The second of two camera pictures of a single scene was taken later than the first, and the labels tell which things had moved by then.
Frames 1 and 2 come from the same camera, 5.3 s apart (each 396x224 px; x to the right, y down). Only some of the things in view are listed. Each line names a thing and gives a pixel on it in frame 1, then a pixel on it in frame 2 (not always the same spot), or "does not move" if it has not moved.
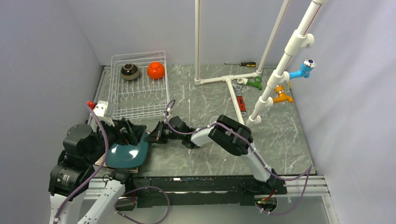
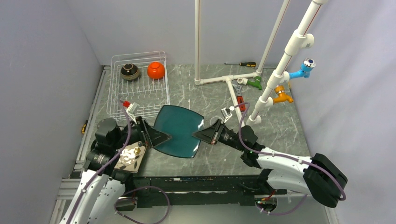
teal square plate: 123,156 → 180,124
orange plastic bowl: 156,70 does not move
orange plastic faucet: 281,96 does not move
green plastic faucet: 257,83 does not move
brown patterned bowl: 130,72 does not move
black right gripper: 155,136 → 209,135
